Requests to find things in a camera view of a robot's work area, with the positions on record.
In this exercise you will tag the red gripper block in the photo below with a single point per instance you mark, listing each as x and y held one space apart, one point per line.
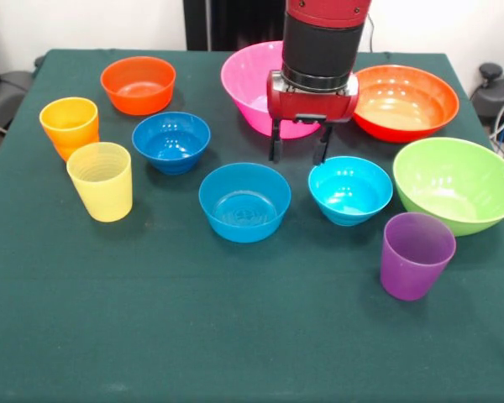
311 103

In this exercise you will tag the small cyan bowl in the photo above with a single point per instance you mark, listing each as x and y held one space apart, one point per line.
348 197

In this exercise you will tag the large pink bowl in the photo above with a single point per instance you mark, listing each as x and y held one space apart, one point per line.
248 84

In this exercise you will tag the medium blue bowl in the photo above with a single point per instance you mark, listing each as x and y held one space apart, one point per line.
243 228

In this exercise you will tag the small dark blue bowl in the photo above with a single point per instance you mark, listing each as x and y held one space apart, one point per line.
172 144

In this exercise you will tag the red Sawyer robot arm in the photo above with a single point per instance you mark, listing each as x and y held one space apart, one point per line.
319 46

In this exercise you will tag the large red-orange bowl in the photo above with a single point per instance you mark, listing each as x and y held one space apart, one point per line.
403 105

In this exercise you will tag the large lime green bowl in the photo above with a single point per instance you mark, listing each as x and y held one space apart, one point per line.
445 189

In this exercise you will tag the small orange bowl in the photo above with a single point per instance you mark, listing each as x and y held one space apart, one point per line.
138 101

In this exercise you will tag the purple plastic cup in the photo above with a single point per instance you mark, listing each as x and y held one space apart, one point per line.
411 273

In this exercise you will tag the dark green table cloth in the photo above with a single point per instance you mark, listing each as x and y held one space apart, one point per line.
235 315

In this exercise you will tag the yellow plastic cup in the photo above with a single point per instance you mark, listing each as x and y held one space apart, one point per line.
105 197

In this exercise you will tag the orange plastic cup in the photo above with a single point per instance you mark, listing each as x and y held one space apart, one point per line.
67 126

